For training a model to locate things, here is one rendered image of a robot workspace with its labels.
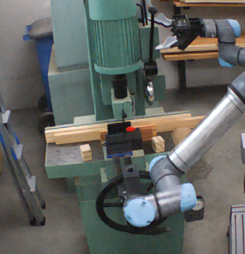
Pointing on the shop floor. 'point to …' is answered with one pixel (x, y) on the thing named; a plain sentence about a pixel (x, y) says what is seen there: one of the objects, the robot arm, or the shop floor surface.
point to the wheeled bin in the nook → (44, 38)
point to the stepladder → (28, 182)
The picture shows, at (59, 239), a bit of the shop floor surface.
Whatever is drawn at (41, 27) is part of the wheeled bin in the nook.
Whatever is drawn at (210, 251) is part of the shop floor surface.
